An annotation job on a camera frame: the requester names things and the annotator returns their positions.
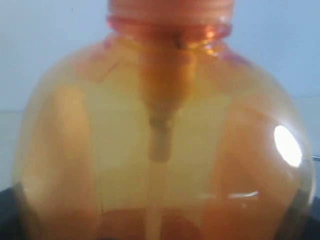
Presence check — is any orange pump soap bottle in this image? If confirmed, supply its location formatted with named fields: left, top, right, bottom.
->
left=13, top=0, right=315, bottom=240

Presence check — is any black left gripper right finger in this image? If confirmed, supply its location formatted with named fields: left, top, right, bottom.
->
left=282, top=189, right=320, bottom=240

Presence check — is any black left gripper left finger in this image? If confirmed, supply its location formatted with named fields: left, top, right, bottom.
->
left=0, top=183, right=30, bottom=240

